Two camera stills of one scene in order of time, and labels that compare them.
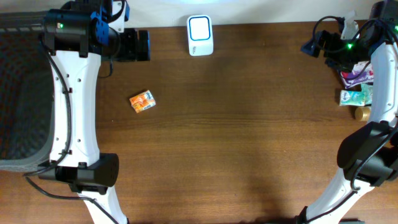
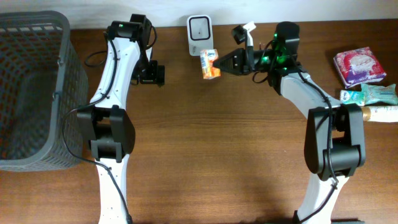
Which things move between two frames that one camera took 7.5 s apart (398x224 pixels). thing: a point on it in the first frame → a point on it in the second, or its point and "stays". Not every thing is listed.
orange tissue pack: x=142 y=101 → x=208 y=58
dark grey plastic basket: x=27 y=93 stays
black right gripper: x=334 y=39 → x=246 y=60
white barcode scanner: x=200 y=35 stays
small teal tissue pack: x=352 y=98 stays
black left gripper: x=132 y=53 → x=155 y=72
